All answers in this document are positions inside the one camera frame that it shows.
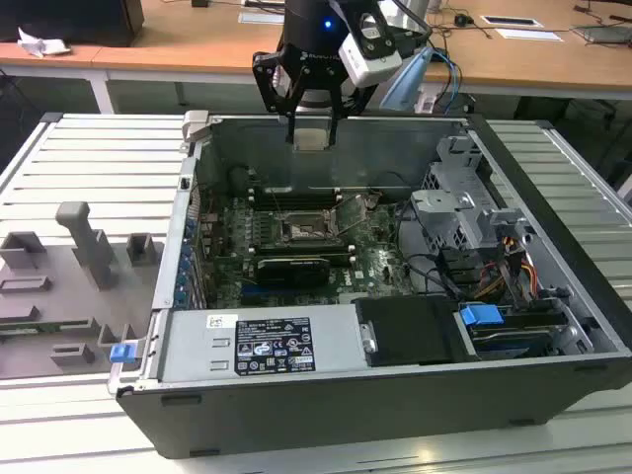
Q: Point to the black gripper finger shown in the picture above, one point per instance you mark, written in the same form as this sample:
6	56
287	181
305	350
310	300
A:
291	131
335	131

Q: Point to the silver-topped CPU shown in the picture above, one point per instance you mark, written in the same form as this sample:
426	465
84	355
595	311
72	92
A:
312	139

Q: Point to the black RAM slot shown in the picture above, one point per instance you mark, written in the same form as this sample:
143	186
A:
301	254
301	251
306	204
301	247
306	200
306	195
306	191

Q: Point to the CPU socket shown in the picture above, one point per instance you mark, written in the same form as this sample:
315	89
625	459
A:
303	229

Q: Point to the white power adapter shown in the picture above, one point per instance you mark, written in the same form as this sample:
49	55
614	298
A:
425	101

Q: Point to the grey plastic case latch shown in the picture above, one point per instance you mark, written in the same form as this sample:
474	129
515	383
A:
195	123

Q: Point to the wooden desk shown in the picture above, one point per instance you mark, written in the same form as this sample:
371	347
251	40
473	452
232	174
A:
197	49

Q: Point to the grey metal drive cage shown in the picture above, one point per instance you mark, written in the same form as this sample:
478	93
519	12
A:
444	207

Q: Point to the low-profile graphics card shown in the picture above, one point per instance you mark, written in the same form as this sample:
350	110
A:
291	271

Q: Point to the green motherboard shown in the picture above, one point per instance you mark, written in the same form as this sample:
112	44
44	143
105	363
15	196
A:
375	266

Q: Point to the black computer mouse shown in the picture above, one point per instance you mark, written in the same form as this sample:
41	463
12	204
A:
464	20

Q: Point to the black plastic shroud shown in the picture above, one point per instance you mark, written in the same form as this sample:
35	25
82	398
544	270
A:
415	331

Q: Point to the white paper sheet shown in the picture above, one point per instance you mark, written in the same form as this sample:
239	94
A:
530	34

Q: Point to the hard disk in blue carrier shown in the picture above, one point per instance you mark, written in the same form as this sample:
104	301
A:
478	315

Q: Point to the grey power supply unit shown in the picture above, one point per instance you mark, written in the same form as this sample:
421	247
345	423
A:
197	345

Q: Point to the black box on desk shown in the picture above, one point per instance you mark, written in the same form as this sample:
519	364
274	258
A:
74	20

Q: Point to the crumpled white paper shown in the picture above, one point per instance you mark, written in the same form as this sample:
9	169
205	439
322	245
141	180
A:
39	47

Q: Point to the blue case latch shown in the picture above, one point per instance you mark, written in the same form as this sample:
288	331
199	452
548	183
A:
122	354

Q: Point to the black and grey PC case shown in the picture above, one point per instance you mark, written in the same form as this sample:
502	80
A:
345	415

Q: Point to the grey parts rack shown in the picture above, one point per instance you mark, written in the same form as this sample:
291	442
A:
49	306

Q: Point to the green RAM stick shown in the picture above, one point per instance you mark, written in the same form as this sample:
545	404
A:
29	328

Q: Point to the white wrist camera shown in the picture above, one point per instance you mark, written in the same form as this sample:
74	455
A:
375	64

